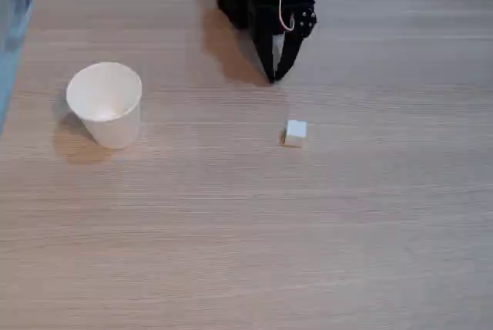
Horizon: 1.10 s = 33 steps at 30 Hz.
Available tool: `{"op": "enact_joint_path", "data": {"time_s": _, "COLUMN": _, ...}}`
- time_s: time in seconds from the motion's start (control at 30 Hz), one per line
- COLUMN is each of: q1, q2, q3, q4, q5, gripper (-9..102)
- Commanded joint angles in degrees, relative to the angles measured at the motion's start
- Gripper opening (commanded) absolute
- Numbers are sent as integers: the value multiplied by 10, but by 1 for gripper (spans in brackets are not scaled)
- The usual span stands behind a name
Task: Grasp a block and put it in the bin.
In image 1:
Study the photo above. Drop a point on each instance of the white paper cup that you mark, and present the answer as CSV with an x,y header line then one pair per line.
x,y
115,133

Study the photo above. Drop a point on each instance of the small white block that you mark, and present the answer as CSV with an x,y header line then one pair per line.
x,y
296,130

